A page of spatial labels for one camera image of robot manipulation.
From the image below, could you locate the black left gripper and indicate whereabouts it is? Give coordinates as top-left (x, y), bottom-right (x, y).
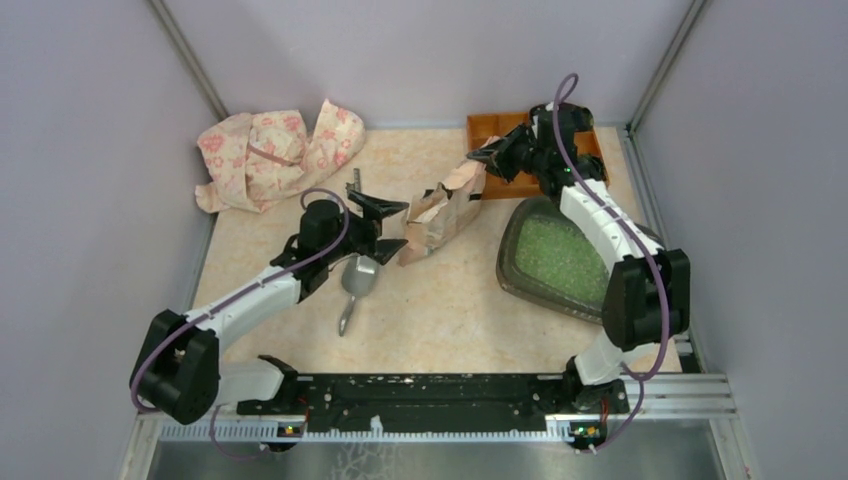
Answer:
top-left (322, 190), bottom-right (409, 264)

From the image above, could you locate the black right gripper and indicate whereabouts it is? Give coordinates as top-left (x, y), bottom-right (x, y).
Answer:
top-left (466, 122), bottom-right (547, 184)

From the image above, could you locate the grey metal scoop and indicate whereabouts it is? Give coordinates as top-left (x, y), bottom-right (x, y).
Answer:
top-left (338, 256), bottom-right (381, 337)

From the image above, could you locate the orange cat litter bag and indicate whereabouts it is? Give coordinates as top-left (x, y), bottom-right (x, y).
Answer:
top-left (397, 146), bottom-right (487, 267)

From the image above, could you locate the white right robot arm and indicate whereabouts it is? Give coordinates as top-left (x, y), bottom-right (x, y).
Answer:
top-left (467, 102), bottom-right (691, 412)

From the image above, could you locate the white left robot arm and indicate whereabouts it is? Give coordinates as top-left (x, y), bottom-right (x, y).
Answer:
top-left (129, 188), bottom-right (409, 425)

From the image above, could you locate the dark green litter box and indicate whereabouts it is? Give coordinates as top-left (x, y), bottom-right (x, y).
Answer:
top-left (496, 195), bottom-right (664, 326)

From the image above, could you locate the orange compartment tray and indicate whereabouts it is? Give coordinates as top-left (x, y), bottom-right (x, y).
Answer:
top-left (466, 112), bottom-right (609, 200)

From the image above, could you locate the pink patterned cloth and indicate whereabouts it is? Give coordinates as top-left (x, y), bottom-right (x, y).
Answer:
top-left (194, 100), bottom-right (366, 213)

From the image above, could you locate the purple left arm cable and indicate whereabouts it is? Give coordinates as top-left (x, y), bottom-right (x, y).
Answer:
top-left (129, 188), bottom-right (351, 461)

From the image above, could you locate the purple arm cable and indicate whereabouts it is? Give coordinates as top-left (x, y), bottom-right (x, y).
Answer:
top-left (129, 188), bottom-right (351, 461)
top-left (551, 72), bottom-right (672, 454)

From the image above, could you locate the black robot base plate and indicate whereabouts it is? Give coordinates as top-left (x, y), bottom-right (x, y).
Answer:
top-left (236, 374), bottom-right (631, 448)

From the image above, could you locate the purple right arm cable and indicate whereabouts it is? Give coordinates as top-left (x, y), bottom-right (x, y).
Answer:
top-left (551, 72), bottom-right (672, 454)

